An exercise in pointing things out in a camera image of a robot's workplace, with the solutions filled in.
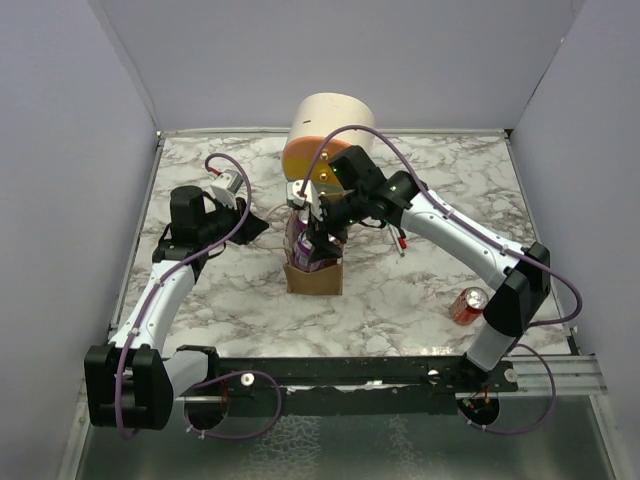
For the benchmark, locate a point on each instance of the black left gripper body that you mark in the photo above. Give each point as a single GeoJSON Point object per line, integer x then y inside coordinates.
{"type": "Point", "coordinates": [229, 223]}

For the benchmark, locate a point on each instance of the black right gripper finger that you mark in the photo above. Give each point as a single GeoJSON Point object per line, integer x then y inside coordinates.
{"type": "Point", "coordinates": [315, 235]}
{"type": "Point", "coordinates": [336, 245]}

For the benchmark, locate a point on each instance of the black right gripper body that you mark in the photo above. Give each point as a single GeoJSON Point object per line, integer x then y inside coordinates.
{"type": "Point", "coordinates": [338, 216]}

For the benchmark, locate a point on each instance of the purple Fanta can front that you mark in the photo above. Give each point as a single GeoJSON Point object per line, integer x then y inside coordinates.
{"type": "Point", "coordinates": [303, 262]}

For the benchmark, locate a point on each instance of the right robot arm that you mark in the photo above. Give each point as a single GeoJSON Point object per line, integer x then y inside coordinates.
{"type": "Point", "coordinates": [518, 275]}

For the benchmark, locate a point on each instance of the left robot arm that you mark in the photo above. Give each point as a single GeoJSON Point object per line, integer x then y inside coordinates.
{"type": "Point", "coordinates": [129, 385]}

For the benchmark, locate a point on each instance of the red capped marker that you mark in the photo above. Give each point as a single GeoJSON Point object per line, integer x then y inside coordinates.
{"type": "Point", "coordinates": [401, 239]}

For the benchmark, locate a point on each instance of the round cream drawer cabinet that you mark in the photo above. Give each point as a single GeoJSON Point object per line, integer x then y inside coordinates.
{"type": "Point", "coordinates": [317, 116]}

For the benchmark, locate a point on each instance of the red cola can front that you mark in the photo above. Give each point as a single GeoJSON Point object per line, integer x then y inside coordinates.
{"type": "Point", "coordinates": [468, 305]}

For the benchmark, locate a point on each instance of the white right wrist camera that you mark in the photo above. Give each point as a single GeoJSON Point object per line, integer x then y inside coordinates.
{"type": "Point", "coordinates": [301, 195]}

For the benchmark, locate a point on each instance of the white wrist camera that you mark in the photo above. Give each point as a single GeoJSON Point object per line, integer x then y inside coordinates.
{"type": "Point", "coordinates": [301, 195]}
{"type": "Point", "coordinates": [225, 186]}

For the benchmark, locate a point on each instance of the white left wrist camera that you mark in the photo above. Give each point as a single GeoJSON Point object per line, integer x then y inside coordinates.
{"type": "Point", "coordinates": [225, 186]}

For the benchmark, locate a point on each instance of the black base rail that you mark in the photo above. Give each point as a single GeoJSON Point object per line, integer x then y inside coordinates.
{"type": "Point", "coordinates": [342, 386]}

